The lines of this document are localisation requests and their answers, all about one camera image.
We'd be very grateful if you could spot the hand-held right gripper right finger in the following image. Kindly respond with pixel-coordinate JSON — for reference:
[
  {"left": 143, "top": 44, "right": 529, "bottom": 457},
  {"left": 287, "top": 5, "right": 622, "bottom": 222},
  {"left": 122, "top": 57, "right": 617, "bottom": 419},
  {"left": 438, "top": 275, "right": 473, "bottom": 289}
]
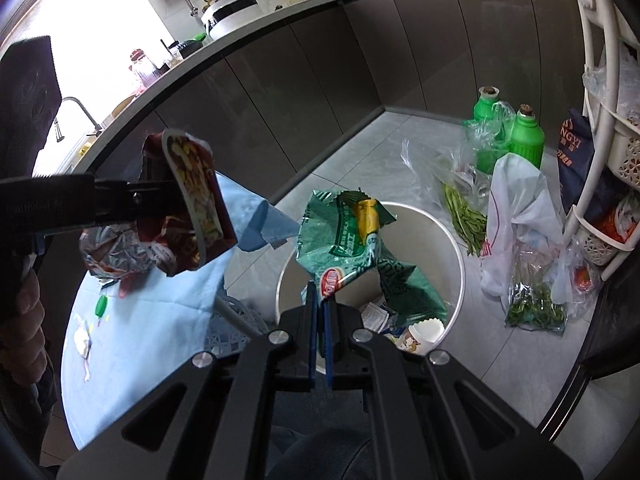
[{"left": 323, "top": 299, "right": 585, "bottom": 480}]

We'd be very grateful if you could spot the white printed wrapper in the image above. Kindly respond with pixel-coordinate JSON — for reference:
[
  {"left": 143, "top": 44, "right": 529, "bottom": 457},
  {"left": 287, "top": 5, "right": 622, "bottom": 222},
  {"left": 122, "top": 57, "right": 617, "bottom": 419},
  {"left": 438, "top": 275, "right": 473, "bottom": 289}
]
[{"left": 360, "top": 300, "right": 401, "bottom": 336}]

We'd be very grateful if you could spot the person's left hand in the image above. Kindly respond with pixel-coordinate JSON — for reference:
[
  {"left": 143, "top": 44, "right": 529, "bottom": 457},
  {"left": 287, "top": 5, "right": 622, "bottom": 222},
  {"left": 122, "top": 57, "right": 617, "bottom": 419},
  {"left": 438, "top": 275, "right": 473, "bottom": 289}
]
[{"left": 0, "top": 262, "right": 57, "bottom": 406}]

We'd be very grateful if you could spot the light blue star-print tablecloth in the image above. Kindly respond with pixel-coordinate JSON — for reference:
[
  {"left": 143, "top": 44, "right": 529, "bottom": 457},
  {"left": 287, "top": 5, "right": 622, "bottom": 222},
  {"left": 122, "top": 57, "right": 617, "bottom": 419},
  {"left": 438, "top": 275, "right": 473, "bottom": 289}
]
[{"left": 60, "top": 170, "right": 301, "bottom": 453}]

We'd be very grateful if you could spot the white trash bin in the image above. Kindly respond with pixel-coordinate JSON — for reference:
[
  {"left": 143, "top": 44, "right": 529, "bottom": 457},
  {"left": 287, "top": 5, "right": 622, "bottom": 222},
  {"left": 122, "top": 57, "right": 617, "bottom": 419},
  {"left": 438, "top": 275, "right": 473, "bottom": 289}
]
[{"left": 274, "top": 200, "right": 467, "bottom": 358}]

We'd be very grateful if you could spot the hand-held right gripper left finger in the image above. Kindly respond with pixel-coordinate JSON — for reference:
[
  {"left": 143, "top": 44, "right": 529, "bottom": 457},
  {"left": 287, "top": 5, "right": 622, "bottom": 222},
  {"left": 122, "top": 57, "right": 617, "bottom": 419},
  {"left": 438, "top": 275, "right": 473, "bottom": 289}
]
[{"left": 57, "top": 280, "right": 321, "bottom": 480}]

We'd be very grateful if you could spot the dark blue bag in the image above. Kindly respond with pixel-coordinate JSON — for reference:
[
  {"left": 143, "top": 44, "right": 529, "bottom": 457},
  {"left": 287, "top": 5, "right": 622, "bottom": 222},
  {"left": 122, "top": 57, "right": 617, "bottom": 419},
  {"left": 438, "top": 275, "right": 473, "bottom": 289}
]
[{"left": 556, "top": 107, "right": 598, "bottom": 216}]

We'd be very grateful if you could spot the clear bag of green beans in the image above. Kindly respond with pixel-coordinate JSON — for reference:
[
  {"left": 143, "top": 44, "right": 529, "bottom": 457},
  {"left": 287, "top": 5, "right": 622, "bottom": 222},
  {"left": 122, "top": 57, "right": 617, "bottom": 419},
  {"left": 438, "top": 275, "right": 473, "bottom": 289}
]
[{"left": 400, "top": 137, "right": 493, "bottom": 258}]

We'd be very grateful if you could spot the green snack bag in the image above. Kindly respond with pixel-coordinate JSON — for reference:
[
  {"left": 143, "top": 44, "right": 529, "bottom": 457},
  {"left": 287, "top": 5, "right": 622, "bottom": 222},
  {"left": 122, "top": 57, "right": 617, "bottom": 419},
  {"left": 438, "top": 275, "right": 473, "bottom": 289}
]
[{"left": 295, "top": 187, "right": 448, "bottom": 331}]

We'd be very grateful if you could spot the glass jar with red lid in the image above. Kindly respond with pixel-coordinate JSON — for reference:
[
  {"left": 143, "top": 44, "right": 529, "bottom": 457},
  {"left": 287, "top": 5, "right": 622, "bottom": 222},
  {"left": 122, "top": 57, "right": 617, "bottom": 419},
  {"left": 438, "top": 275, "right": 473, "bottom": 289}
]
[{"left": 129, "top": 49, "right": 160, "bottom": 92}]

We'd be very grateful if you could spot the white tissue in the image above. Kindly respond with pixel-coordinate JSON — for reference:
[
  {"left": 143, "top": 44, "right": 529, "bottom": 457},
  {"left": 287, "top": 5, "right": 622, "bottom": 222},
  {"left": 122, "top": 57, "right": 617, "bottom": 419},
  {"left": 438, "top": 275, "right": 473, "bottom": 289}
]
[{"left": 72, "top": 315, "right": 96, "bottom": 383}]

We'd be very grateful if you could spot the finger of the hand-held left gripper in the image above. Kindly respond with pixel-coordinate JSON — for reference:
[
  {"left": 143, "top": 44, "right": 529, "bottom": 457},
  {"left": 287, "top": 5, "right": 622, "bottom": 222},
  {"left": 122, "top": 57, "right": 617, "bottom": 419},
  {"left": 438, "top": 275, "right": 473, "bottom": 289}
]
[{"left": 127, "top": 179, "right": 190, "bottom": 222}]

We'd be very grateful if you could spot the red snack bag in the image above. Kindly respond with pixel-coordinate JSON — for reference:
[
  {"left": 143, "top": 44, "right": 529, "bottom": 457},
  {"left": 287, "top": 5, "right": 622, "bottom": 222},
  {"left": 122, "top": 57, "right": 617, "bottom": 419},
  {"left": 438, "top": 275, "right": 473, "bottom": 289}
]
[{"left": 140, "top": 128, "right": 238, "bottom": 277}]

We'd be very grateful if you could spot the kitchen counter with dark cabinets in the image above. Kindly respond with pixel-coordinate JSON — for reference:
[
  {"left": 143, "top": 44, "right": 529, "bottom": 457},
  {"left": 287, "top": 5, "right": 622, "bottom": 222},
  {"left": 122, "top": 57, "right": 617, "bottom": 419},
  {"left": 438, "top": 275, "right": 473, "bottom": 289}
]
[{"left": 30, "top": 0, "right": 591, "bottom": 241}]

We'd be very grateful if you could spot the green plastic bottle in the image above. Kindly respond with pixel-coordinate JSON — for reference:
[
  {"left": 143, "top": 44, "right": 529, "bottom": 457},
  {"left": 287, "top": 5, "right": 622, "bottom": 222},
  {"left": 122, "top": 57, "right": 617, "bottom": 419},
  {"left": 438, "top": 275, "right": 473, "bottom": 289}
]
[
  {"left": 472, "top": 86, "right": 516, "bottom": 176},
  {"left": 507, "top": 105, "right": 546, "bottom": 171}
]

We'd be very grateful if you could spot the clear bag of leafy greens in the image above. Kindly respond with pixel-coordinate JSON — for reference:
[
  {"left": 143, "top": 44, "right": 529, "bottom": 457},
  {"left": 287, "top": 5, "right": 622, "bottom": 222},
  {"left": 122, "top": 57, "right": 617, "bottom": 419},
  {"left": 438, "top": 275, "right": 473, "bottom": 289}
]
[{"left": 505, "top": 250, "right": 571, "bottom": 333}]

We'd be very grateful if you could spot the person's jeans leg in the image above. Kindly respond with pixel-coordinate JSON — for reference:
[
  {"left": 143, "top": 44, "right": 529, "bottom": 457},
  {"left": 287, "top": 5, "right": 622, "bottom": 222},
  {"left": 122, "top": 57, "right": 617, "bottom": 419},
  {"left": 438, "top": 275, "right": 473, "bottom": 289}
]
[{"left": 272, "top": 425, "right": 373, "bottom": 480}]

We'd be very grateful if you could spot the white storage rack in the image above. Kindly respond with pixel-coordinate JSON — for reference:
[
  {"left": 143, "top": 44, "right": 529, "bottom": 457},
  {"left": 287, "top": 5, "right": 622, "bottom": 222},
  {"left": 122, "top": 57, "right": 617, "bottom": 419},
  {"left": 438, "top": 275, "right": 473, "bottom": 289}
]
[{"left": 565, "top": 0, "right": 640, "bottom": 283}]

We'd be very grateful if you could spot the white plastic bag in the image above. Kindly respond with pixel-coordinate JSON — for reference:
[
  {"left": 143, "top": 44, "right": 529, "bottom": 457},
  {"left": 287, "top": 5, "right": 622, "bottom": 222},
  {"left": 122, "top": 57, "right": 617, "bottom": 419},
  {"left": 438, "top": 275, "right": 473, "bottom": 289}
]
[{"left": 480, "top": 152, "right": 568, "bottom": 301}]

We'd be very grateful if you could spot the printed paper cup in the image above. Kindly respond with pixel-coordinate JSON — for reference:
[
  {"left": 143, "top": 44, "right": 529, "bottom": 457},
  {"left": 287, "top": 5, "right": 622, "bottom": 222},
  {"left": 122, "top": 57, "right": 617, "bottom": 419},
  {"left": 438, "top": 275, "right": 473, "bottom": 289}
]
[{"left": 400, "top": 319, "right": 446, "bottom": 356}]

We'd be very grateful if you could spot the white electric cooker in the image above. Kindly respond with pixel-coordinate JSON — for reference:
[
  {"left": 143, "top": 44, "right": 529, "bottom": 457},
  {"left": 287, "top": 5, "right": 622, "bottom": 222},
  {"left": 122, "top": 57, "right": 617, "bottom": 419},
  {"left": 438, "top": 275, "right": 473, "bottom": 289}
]
[{"left": 201, "top": 0, "right": 262, "bottom": 41}]

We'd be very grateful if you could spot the steel kitchen faucet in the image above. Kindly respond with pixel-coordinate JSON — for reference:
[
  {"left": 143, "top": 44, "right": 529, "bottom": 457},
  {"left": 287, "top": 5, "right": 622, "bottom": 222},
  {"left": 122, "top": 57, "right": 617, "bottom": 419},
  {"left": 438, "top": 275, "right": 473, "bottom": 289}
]
[{"left": 52, "top": 96, "right": 103, "bottom": 143}]

